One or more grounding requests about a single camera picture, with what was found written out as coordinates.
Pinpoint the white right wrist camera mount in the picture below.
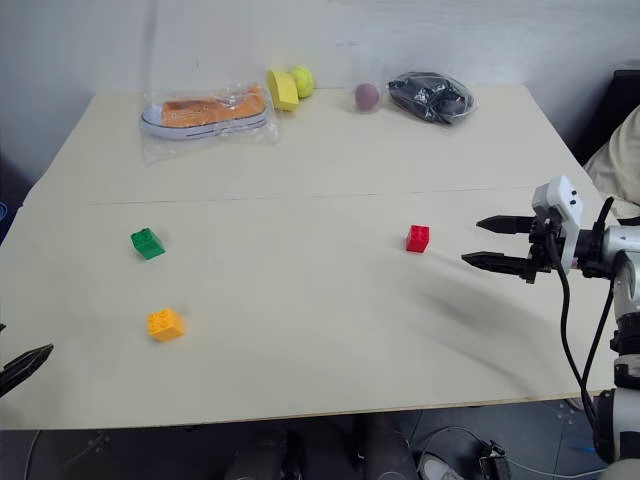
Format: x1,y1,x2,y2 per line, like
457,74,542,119
530,174,584,268

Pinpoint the black chair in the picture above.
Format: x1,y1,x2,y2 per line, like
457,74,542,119
573,68,640,166

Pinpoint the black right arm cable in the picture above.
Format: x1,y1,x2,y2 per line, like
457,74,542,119
544,196,617,464

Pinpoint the red toy brick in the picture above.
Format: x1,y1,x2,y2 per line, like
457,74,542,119
405,224,431,254

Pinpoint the beige cushion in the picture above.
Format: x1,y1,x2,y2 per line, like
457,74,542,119
583,103,640,219

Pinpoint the yellow toy brick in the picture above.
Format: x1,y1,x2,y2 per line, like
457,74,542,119
145,307,186,344

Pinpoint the black floor device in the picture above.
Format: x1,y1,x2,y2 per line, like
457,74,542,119
477,439,512,480

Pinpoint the orange shoe in plastic bag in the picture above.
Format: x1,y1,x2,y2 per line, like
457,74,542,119
139,79,280,167

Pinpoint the orange canvas shoe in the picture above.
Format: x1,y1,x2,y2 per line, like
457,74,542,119
140,83,269,141

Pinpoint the clear plastic cup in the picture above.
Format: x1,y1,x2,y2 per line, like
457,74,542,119
349,43,386,116

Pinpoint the dark red ball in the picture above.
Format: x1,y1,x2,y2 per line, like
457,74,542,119
354,82,381,112

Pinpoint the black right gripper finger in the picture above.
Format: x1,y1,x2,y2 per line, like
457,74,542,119
475,214,532,237
460,251,531,282

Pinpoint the yellow foam piece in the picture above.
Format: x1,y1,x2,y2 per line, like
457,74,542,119
265,68,301,112

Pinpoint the white shoe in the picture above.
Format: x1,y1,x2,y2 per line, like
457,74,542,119
418,449,467,480

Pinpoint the green toy brick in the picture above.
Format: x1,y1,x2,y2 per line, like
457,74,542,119
129,226,167,262

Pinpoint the black item in plastic bag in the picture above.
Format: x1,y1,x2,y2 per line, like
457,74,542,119
385,70,477,127

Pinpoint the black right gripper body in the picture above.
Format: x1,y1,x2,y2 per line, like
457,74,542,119
524,207,564,286

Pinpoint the yellow-green tennis ball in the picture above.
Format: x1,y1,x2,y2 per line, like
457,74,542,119
291,66,315,99

